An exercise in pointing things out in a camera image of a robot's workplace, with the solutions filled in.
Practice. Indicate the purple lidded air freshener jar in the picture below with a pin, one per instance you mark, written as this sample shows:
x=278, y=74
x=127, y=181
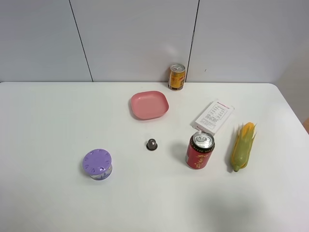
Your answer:
x=98, y=164

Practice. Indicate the pink square plastic plate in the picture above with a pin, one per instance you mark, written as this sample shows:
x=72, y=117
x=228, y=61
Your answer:
x=148, y=105

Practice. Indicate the small dark coffee capsule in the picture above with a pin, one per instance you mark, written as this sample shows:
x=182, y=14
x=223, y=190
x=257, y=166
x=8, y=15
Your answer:
x=151, y=145

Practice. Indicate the yellow drink can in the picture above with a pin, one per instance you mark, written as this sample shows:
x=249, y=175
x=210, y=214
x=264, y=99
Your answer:
x=177, y=76

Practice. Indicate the red drink can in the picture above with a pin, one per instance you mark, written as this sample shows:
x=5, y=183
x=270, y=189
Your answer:
x=200, y=148

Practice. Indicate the white printed cardboard box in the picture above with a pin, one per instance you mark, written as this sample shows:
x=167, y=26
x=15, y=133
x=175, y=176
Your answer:
x=213, y=117

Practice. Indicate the toy corn cob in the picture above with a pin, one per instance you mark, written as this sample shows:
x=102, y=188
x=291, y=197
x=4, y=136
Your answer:
x=242, y=147

